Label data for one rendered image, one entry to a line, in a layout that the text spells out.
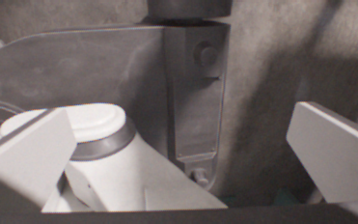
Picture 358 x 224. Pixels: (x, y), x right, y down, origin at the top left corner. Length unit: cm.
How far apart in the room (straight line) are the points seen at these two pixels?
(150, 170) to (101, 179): 7
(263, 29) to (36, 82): 66
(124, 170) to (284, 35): 67
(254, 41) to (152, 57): 39
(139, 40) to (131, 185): 29
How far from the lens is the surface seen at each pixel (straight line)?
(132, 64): 46
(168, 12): 44
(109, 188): 30
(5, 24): 69
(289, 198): 128
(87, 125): 35
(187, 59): 43
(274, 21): 77
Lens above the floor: 61
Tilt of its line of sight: 59 degrees down
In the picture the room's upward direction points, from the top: 155 degrees clockwise
